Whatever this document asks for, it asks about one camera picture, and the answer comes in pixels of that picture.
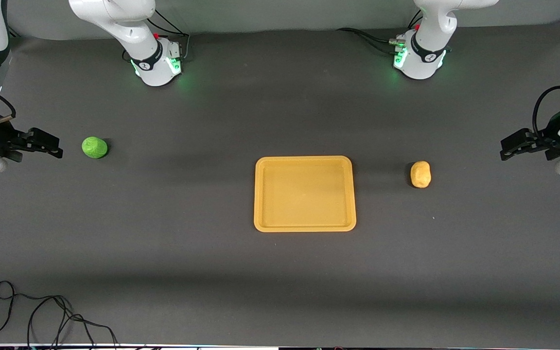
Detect green apple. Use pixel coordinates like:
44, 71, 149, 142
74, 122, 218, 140
82, 137, 108, 159

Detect yellow-brown potato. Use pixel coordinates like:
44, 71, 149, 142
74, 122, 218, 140
410, 161, 432, 189

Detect yellow plastic tray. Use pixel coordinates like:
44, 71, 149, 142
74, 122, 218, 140
254, 156, 357, 232

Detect dark grey table mat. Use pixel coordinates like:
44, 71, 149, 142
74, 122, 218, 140
0, 19, 560, 347

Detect thin black loose cable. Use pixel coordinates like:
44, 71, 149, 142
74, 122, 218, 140
0, 280, 119, 349

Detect black left arm base cables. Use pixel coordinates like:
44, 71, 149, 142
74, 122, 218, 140
336, 10, 422, 57

